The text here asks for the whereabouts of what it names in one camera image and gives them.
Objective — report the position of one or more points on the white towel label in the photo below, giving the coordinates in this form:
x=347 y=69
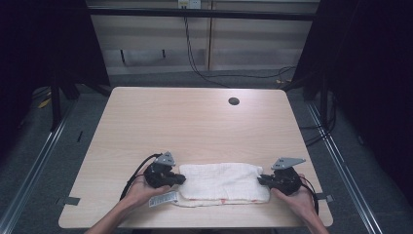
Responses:
x=162 y=199

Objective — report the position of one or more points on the dark curtain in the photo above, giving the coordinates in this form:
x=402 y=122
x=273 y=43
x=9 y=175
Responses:
x=42 y=48
x=367 y=81

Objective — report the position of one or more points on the wall power socket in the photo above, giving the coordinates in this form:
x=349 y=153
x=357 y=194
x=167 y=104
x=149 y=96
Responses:
x=189 y=4

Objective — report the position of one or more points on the white towel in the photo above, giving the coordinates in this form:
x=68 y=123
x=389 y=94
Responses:
x=224 y=182

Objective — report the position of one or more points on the person's left hand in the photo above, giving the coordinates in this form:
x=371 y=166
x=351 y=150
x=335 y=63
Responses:
x=144 y=191

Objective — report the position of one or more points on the black horizontal bar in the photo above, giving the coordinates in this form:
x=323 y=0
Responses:
x=201 y=13

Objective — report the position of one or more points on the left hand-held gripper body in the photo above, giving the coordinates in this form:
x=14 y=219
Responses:
x=159 y=174

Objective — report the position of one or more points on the grey tape strip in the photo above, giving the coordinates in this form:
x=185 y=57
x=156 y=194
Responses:
x=325 y=197
x=69 y=201

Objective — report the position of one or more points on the metal floor rail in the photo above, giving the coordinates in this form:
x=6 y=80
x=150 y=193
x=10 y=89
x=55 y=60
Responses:
x=29 y=175
x=344 y=172

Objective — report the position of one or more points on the black metal stand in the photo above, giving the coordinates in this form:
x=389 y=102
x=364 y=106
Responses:
x=56 y=104

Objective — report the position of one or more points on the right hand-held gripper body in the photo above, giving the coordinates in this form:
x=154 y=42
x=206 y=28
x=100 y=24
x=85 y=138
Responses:
x=287 y=180

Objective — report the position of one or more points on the person's right hand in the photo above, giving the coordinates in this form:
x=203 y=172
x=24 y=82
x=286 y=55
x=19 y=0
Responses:
x=297 y=201

